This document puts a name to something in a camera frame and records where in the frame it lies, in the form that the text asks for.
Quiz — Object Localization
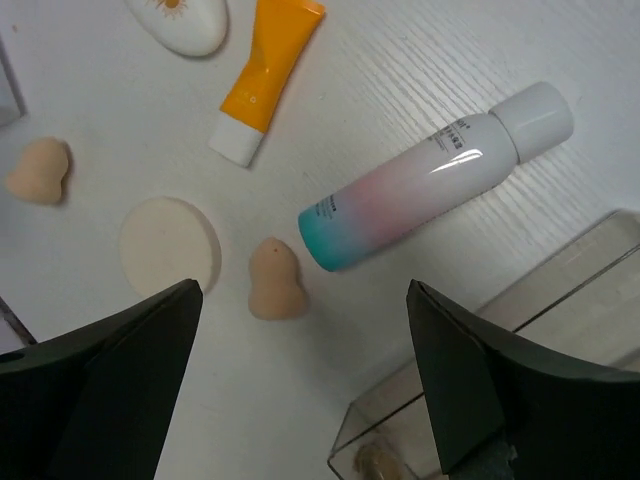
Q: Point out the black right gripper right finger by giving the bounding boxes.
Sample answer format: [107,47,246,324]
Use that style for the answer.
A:
[406,281,639,479]

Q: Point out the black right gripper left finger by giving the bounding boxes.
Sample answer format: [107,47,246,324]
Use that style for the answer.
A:
[1,279,203,479]

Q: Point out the pink teal gradient spray bottle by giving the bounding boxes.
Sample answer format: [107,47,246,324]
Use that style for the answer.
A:
[298,82,574,272]

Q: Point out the beige makeup sponge right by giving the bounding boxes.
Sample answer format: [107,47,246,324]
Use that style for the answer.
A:
[248,237,309,321]

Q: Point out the beige makeup sponge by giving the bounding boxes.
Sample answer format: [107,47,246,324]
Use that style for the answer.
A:
[5,137,71,205]
[248,237,309,321]

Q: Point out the beige makeup sponge left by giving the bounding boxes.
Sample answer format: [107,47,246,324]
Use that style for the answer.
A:
[5,137,71,205]

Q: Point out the clear organizer bin left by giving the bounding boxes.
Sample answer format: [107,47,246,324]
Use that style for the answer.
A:
[327,210,639,479]

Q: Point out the round beige powder puff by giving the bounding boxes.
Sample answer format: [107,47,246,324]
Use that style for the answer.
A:
[118,196,222,298]

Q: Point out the white oval compact bottle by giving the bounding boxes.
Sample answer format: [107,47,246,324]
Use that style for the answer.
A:
[124,0,228,57]

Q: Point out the orange cream tube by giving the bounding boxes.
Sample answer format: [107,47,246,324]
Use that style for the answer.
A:
[208,0,326,168]

